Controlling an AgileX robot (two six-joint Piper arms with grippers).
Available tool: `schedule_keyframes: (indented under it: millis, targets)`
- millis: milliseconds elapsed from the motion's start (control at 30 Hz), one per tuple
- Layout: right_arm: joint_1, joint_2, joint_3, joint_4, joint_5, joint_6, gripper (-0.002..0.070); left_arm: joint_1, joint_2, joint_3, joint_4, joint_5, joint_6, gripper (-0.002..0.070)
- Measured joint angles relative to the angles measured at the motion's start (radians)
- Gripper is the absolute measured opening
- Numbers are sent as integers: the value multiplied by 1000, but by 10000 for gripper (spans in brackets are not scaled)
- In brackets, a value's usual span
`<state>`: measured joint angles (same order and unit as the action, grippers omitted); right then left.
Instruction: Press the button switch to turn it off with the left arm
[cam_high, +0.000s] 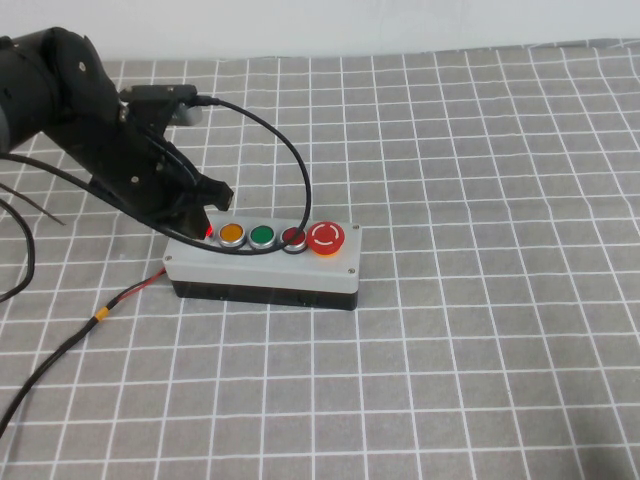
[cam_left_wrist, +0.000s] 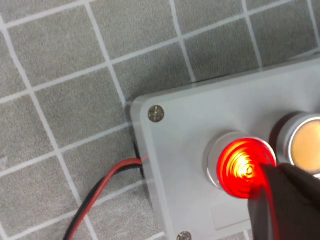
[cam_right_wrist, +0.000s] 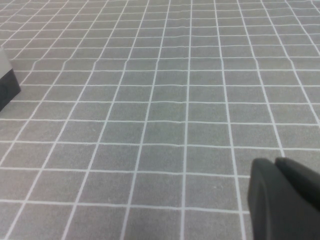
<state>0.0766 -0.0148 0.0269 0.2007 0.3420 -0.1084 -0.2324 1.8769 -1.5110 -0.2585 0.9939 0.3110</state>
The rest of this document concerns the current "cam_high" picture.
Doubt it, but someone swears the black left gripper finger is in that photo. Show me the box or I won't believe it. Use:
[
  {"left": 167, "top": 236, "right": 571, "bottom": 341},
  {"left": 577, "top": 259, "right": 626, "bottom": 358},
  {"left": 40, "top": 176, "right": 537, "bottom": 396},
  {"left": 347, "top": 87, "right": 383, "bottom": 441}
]
[
  {"left": 192, "top": 174, "right": 235, "bottom": 212},
  {"left": 178, "top": 206, "right": 214, "bottom": 240}
]

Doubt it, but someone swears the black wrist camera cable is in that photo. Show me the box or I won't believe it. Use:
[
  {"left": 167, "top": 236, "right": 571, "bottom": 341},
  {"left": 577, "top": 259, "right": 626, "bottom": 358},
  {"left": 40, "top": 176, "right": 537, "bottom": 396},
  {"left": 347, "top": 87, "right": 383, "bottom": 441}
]
[{"left": 0, "top": 94, "right": 314, "bottom": 256}]

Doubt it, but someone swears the grey white checked tablecloth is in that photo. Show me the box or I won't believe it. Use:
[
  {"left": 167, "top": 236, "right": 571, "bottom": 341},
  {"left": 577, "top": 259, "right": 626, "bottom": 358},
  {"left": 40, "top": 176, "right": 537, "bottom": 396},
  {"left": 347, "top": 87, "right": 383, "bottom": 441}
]
[{"left": 0, "top": 39, "right": 640, "bottom": 480}]

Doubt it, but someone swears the thin grey wire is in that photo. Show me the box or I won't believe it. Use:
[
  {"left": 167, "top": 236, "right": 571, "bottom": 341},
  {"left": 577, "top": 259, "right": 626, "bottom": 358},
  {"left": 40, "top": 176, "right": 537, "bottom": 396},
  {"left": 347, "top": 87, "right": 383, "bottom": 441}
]
[{"left": 0, "top": 182, "right": 68, "bottom": 228}]

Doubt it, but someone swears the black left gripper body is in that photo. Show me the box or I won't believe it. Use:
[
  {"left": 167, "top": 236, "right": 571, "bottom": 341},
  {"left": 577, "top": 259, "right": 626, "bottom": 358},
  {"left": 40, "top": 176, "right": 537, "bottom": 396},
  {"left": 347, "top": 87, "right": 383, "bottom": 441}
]
[{"left": 64, "top": 102, "right": 206, "bottom": 231}]

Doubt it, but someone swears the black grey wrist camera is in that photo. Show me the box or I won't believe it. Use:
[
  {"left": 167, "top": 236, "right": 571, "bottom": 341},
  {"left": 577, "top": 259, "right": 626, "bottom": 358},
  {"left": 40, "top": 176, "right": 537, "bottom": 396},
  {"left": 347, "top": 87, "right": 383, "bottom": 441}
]
[{"left": 118, "top": 83, "right": 204, "bottom": 129}]

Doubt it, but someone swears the green push button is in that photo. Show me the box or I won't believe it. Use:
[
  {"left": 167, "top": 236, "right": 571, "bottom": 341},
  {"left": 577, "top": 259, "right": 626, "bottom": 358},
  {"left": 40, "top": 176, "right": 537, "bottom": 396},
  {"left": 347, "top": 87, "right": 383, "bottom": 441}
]
[{"left": 248, "top": 224, "right": 278, "bottom": 254}]

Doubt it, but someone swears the red emergency stop mushroom button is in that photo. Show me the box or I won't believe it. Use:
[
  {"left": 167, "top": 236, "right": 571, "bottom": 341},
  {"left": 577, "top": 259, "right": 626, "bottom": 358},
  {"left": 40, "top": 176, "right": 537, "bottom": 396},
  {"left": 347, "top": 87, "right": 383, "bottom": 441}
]
[{"left": 306, "top": 220, "right": 346, "bottom": 258}]

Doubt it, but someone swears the red black power cable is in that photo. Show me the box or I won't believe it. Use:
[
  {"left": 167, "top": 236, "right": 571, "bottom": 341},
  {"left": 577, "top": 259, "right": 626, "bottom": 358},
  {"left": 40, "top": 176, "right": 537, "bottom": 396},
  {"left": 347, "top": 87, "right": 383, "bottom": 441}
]
[{"left": 0, "top": 268, "right": 170, "bottom": 444}]

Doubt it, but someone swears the dark red push button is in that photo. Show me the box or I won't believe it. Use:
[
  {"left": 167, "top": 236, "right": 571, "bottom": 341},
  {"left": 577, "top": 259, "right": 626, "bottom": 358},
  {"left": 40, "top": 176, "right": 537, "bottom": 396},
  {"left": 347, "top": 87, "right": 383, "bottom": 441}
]
[{"left": 279, "top": 226, "right": 310, "bottom": 255}]

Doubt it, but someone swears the yellow push button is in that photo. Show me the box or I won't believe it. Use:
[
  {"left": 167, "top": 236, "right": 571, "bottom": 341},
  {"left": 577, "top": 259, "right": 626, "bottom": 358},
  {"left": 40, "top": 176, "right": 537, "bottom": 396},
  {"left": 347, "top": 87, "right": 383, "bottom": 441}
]
[{"left": 217, "top": 222, "right": 247, "bottom": 251}]

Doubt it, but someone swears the grey black button control box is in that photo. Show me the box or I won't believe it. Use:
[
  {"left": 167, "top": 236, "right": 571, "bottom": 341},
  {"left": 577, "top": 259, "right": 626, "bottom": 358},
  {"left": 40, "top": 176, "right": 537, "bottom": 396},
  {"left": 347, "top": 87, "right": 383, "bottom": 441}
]
[{"left": 163, "top": 214, "right": 362, "bottom": 312}]

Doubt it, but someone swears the black looped cable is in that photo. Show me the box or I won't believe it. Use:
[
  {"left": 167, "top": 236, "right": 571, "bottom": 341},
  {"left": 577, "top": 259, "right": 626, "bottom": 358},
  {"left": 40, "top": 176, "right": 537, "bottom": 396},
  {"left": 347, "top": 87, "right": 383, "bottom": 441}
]
[{"left": 0, "top": 198, "right": 37, "bottom": 302}]

